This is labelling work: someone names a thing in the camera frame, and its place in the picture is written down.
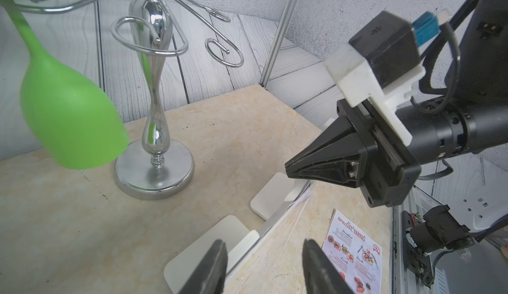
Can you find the dim sum inn menu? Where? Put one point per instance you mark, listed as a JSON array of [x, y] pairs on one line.
[[298, 195]]

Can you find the green plastic wine glass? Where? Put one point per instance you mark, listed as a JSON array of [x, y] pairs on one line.
[[74, 120]]

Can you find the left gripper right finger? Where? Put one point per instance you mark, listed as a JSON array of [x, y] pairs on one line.
[[319, 273]]

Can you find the white menu rack left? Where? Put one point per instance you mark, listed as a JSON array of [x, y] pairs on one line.
[[230, 230]]

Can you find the right metal frame post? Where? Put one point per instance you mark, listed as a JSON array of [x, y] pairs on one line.
[[281, 31]]

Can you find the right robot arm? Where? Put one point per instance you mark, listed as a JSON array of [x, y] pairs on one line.
[[413, 93]]

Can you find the pink special menu sheet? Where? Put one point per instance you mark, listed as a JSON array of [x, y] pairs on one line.
[[356, 257]]

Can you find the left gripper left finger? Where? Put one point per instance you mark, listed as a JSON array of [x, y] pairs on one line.
[[210, 274]]

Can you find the white menu rack right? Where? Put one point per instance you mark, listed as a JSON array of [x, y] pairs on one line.
[[271, 196]]

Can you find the white menu rack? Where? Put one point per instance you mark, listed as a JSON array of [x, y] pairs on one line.
[[271, 196], [230, 230]]

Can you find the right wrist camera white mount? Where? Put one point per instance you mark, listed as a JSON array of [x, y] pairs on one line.
[[381, 62]]

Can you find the chrome glass holder stand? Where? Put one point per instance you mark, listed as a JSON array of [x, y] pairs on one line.
[[155, 167]]

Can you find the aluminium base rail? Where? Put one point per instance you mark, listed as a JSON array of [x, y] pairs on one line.
[[408, 265]]

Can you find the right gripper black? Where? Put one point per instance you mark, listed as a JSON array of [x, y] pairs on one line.
[[387, 170]]

